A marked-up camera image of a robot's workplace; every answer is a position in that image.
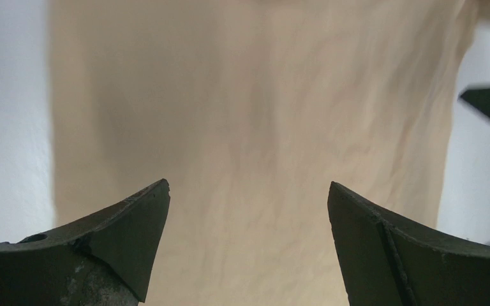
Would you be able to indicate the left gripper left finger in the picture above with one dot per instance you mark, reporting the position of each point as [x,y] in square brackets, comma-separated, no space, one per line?
[105,258]

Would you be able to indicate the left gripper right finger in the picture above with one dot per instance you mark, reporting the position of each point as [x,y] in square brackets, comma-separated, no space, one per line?
[388,259]

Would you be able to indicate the beige t shirt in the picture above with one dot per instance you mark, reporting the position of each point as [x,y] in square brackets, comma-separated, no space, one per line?
[250,109]

